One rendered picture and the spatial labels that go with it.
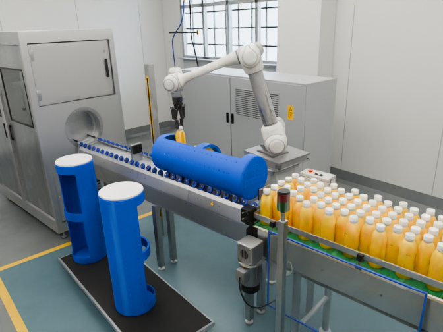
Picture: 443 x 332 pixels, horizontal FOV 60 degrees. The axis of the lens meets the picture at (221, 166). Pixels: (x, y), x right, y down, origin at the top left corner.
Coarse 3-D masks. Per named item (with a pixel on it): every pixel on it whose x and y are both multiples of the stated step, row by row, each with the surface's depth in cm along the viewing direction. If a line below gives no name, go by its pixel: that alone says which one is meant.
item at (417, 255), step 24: (312, 216) 203; (336, 216) 198; (360, 216) 190; (384, 216) 193; (432, 216) 189; (336, 240) 197; (360, 240) 188; (384, 240) 176; (408, 240) 168; (432, 240) 167; (408, 264) 170; (432, 264) 163; (432, 288) 165
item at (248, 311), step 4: (248, 296) 263; (252, 296) 266; (248, 300) 265; (252, 300) 267; (252, 304) 268; (248, 308) 267; (252, 308) 269; (248, 312) 268; (252, 312) 270; (248, 316) 269; (252, 316) 272; (248, 320) 271; (252, 320) 274; (248, 324) 272
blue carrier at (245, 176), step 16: (160, 144) 282; (176, 144) 273; (208, 144) 263; (160, 160) 281; (176, 160) 268; (192, 160) 258; (208, 160) 249; (224, 160) 242; (240, 160) 236; (256, 160) 239; (192, 176) 262; (208, 176) 249; (224, 176) 239; (240, 176) 231; (256, 176) 242; (240, 192) 235; (256, 192) 246
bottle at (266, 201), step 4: (264, 196) 218; (268, 196) 218; (260, 200) 220; (264, 200) 218; (268, 200) 218; (272, 200) 220; (260, 204) 221; (264, 204) 218; (268, 204) 218; (272, 204) 220; (260, 208) 222; (264, 208) 219; (268, 208) 219; (272, 208) 221; (260, 212) 223; (264, 212) 220; (268, 212) 220; (272, 212) 222; (264, 216) 221; (268, 216) 221; (272, 216) 224; (264, 224) 223; (268, 224) 223
